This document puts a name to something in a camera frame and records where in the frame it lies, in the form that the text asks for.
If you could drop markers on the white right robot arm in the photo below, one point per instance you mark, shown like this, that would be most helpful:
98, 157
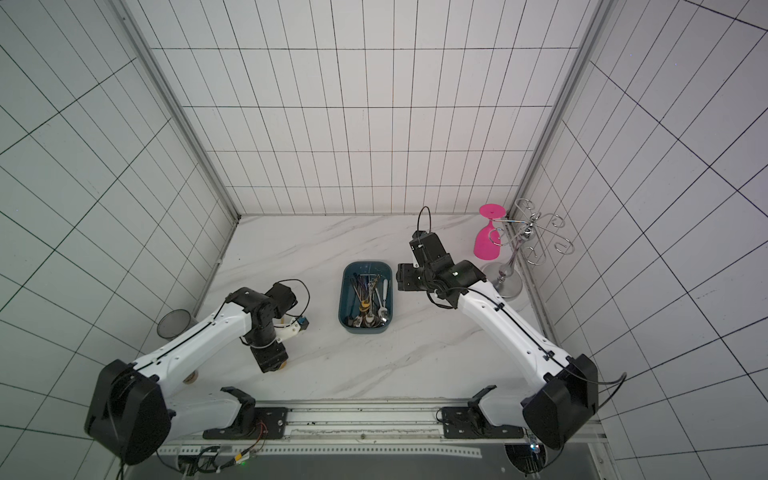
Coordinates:
561, 391

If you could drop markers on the chrome cup rack stand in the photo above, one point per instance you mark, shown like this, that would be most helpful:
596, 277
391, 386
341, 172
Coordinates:
528, 239

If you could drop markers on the copper long spoon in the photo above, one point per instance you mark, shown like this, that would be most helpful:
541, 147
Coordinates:
365, 304

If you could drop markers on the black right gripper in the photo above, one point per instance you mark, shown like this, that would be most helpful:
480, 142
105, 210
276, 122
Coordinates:
407, 276

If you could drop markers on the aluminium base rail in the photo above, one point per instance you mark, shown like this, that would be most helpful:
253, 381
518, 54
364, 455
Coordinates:
375, 423

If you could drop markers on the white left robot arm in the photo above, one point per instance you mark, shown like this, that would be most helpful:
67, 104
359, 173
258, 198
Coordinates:
180, 360

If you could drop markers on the white handled silver spoon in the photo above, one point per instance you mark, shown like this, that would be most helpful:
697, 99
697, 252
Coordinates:
383, 310

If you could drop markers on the teal plastic storage box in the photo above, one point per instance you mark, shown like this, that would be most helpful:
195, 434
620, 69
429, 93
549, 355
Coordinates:
384, 271

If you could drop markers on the grey mesh cup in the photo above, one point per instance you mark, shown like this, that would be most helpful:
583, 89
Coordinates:
173, 324

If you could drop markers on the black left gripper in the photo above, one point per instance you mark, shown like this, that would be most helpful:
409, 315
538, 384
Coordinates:
269, 359

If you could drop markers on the pink plastic goblet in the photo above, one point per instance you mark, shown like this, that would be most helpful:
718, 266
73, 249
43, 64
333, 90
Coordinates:
488, 241

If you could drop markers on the small brown jar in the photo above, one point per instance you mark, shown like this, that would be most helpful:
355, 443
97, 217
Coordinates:
191, 378

